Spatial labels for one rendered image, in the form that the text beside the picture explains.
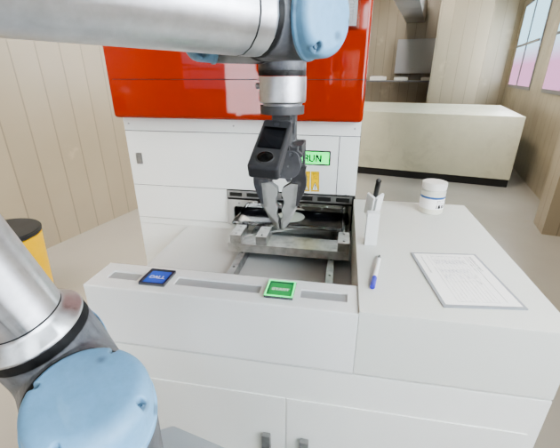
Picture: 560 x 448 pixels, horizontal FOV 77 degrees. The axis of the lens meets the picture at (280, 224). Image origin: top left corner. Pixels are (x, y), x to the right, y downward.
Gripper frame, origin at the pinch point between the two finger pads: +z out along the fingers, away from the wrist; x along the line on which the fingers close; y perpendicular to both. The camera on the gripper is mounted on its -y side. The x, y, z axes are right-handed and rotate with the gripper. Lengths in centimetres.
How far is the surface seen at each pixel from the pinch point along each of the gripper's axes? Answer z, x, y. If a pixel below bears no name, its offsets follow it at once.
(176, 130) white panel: -7, 47, 58
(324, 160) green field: 1, -4, 58
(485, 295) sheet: 13.8, -38.6, 4.9
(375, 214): 6.0, -18.8, 23.4
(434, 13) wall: -141, -175, 819
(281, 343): 23.5, -1.0, -4.0
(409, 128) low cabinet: 42, -96, 455
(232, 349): 26.7, 9.1, -4.0
